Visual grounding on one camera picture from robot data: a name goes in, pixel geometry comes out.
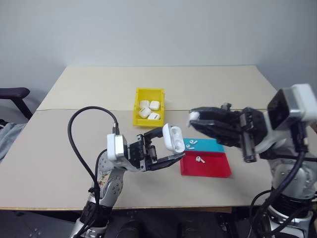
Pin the grey cloth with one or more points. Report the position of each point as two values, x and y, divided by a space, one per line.
10 138

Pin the red flat tray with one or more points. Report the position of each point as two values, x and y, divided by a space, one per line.
210 167

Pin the white earbud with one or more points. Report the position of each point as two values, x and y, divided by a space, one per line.
190 147
193 142
198 159
194 115

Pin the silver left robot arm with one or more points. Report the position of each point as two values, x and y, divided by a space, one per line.
114 186

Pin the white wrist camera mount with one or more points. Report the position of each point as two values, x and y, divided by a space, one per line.
297 104
114 146

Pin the white earbud case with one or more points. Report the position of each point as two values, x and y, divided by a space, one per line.
144 103
144 112
154 105
154 116
171 138

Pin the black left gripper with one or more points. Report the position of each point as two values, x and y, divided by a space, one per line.
138 153

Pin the yellow plastic bin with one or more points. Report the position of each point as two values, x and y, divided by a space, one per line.
136 116

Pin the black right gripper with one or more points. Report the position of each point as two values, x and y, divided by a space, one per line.
252 124

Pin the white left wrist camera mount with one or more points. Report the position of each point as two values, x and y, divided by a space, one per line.
114 146

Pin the blue flat tray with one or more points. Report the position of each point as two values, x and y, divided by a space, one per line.
210 145

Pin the closed white earbud case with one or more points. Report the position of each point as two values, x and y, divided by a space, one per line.
144 103
154 105
154 116
144 112

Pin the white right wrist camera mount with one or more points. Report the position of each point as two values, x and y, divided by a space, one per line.
297 104

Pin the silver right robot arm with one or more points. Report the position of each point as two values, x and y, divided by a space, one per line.
297 178

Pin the black chair armrest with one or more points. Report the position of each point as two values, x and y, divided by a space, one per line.
15 93

